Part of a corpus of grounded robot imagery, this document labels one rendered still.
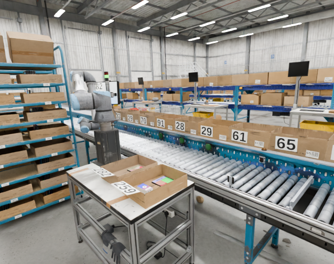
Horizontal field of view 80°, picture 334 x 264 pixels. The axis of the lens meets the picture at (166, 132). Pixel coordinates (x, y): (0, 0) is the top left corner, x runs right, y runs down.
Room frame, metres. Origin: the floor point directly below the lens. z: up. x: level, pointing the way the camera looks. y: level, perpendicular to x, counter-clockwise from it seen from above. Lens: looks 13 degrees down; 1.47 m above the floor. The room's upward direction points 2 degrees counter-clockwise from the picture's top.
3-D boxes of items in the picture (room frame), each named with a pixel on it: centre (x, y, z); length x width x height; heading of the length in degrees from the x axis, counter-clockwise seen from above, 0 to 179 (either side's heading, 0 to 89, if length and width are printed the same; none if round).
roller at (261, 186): (1.35, -0.72, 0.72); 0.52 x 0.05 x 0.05; 132
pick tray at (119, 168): (1.53, 0.32, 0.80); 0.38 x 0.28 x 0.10; 134
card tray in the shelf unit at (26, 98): (2.38, 1.44, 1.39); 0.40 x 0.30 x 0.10; 131
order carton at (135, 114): (3.33, 0.45, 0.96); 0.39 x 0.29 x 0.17; 42
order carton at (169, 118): (2.75, -0.07, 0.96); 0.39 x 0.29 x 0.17; 42
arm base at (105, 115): (1.86, 0.58, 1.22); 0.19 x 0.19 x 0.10
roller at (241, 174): (1.50, -0.59, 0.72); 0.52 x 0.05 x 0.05; 132
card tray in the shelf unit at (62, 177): (2.37, 1.45, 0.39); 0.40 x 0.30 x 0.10; 132
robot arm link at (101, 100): (1.86, 0.59, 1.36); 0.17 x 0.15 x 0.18; 114
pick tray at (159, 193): (1.28, 0.10, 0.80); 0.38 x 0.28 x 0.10; 132
